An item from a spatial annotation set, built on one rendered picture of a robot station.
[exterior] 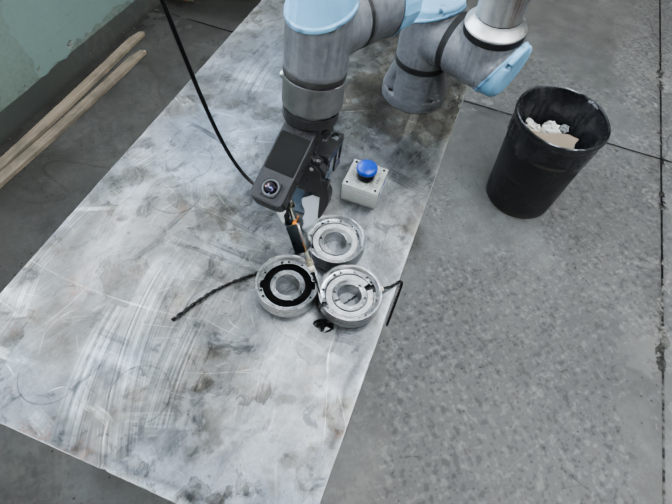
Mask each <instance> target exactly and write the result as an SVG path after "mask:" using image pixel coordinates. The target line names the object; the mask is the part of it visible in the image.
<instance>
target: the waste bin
mask: <svg viewBox="0 0 672 504"><path fill-rule="evenodd" d="M527 118H530V119H532V120H533V122H535V123H537V124H540V127H541V125H542V124H544V122H547V121H549V120H550V121H555V123H556V124H557V125H560V126H561V125H563V124H566V125H567V126H569V132H566V133H565V134H569V135H571V136H573V137H575V138H577V139H579V140H578V141H577V142H576V144H575V145H574V146H575V147H574V149H570V148H565V147H561V146H557V145H554V144H552V143H550V142H548V141H546V140H544V139H542V138H540V137H539V136H537V135H536V134H535V133H534V132H532V131H531V130H530V129H529V128H528V127H527V125H526V124H528V123H526V119H527ZM610 134H611V127H610V122H609V119H608V117H607V115H606V113H605V112H604V110H603V109H602V108H601V106H600V105H598V104H597V103H596V102H595V101H594V100H592V99H591V98H589V97H588V96H586V95H584V94H582V93H580V92H578V91H575V90H573V89H569V88H566V87H561V86H555V85H543V86H537V87H533V88H530V89H528V90H527V91H525V92H524V93H523V94H522V95H521V96H520V97H519V99H518V100H517V103H516V105H515V110H514V113H513V115H512V117H511V119H510V122H509V125H508V127H507V132H506V135H505V138H504V141H503V143H502V146H501V148H500V151H499V153H498V156H497V159H496V161H495V164H494V166H493V169H492V171H491V174H490V177H489V179H488V182H487V187H486V189H487V194H488V196H489V198H490V200H491V201H492V203H493V204H494V205H495V206H496V207H497V208H498V209H500V210H501V211H503V212H504V213H506V214H508V215H510V216H513V217H517V218H523V219H530V218H536V217H539V216H541V215H542V214H544V213H545V212H546V211H547V210H548V209H549V207H550V206H551V205H552V204H553V203H554V201H555V200H556V199H557V198H558V197H559V196H560V194H561V193H562V192H563V191H564V190H565V188H566V187H567V186H568V185H569V184H570V183H571V181H572V180H573V179H574V178H575V177H576V175H577V174H578V173H579V172H580V171H581V170H582V168H583V167H585V166H586V165H587V163H588V162H589V161H590V160H591V159H592V158H593V157H594V156H595V155H596V153H597V152H598V151H599V149H601V148H602V147H603V146H604V145H605V144H606V143H607V141H608V140H609V138H610Z"/></svg>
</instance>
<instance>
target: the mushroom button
mask: <svg viewBox="0 0 672 504"><path fill-rule="evenodd" d="M356 170H357V172H358V174H359V175H361V176H363V177H373V176H375V175H376V174H377V171H378V167H377V165H376V163H375V162H374V161H372V160H368V159H365V160H361V161H360V162H359V163H358V164H357V167H356Z"/></svg>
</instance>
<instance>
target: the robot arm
mask: <svg viewBox="0 0 672 504"><path fill-rule="evenodd" d="M529 3H530V0H479V1H478V4H477V6H476V7H474V8H472V9H471V10H470V11H469V12H468V11H466V10H465V8H466V0H286V1H285V4H284V19H285V24H284V50H283V70H281V71H280V78H282V103H283V104H282V115H283V117H284V119H285V122H284V124H283V126H282V128H281V130H280V132H279V134H278V136H277V138H276V140H275V142H274V144H273V146H272V148H271V150H270V152H269V154H268V156H267V158H266V160H265V162H264V164H263V166H262V168H261V170H260V172H259V174H258V176H257V178H256V180H255V182H254V184H253V186H252V188H251V190H250V195H251V197H252V198H253V199H254V201H255V202H256V203H257V204H259V205H261V206H264V207H266V208H268V209H271V210H273V211H275V212H276V213H277V215H278V216H279V218H280V220H281V221H282V223H283V225H285V226H286V225H287V223H288V221H289V217H290V215H289V210H288V209H289V207H290V200H291V198H292V196H293V194H294V192H295V190H296V188H299V189H301V190H304V192H305V195H304V196H303V198H302V206H303V208H304V210H305V213H304V215H303V217H302V218H303V221H304V223H303V225H302V227H301V228H302V230H303V231H304V232H305V233H308V232H309V231H311V230H312V229H313V228H314V227H315V225H316V224H317V222H318V221H319V219H320V217H321V216H322V214H323V213H324V211H325V209H326V208H327V206H328V204H329V202H330V200H331V198H332V192H333V189H332V186H331V185H330V181H331V180H330V179H328V178H327V175H328V171H327V170H328V168H329V167H330V162H331V161H332V159H333V158H334V162H333V169H332V171H335V169H336V168H337V166H338V164H339V163H340V157H341V151H342V145H343V140H344V134H343V133H340V132H337V131H335V130H334V129H333V128H334V125H335V124H336V123H337V121H338V116H339V111H340V110H341V108H342V103H343V97H344V91H345V85H346V79H347V77H346V76H347V70H348V64H349V57H350V54H351V53H352V52H355V51H357V50H359V49H362V48H364V47H366V46H368V45H371V44H373V43H375V42H377V41H380V40H382V39H384V38H386V37H392V36H395V35H396V34H398V33H399V32H400V35H399V40H398V45H397V50H396V55H395V59H394V61H393V62H392V64H391V66H390V67H389V69H388V71H387V72H386V74H385V76H384V79H383V83H382V94H383V96H384V98H385V100H386V101H387V102H388V103H389V104H390V105H392V106H393V107H395V108H397V109H399V110H401V111H404V112H407V113H413V114H425V113H430V112H433V111H435V110H437V109H439V108H440V107H441V106H442V105H443V103H444V101H445V98H446V95H447V74H449V75H450V76H452V77H454V78H456V79H457V80H459V81H461V82H462V83H464V84H466V85H467V86H469V87H471V88H473V89H474V91H478V92H480V93H482V94H484V95H486V96H488V97H493V96H496V95H498V94H499V93H500V92H502V91H503V90H504V89H505V88H506V87H507V86H508V85H509V84H510V82H511V81H512V80H513V79H514V78H515V76H516V75H517V74H518V73H519V71H520V70H521V68H522V67H523V66H524V64H525V62H526V61H527V59H528V58H529V56H530V54H531V51H532V46H531V45H530V44H529V42H528V41H527V42H525V41H524V39H525V37H526V34H527V32H528V23H527V21H526V19H525V18H524V16H525V13H526V11H527V8H528V6H529ZM334 136H338V140H337V141H336V140H335V139H334V138H332V137H334ZM338 149H339V153H338ZM337 154H338V158H337Z"/></svg>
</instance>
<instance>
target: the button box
mask: <svg viewBox="0 0 672 504"><path fill-rule="evenodd" d="M359 162H360V160H357V159H354V161H353V163H352V165H351V167H350V169H349V171H348V173H347V175H346V177H345V179H344V181H343V183H342V190H341V199H343V200H346V201H349V202H352V203H355V204H358V205H361V206H364V207H367V208H370V209H373V210H374V209H375V207H376V205H377V202H378V200H379V198H380V195H381V193H382V191H383V188H384V186H385V183H386V178H387V174H388V169H385V168H382V167H379V166H377V167H378V171H377V174H376V175H375V176H373V177H363V176H361V175H359V174H358V172H357V170H356V167H357V164H358V163H359Z"/></svg>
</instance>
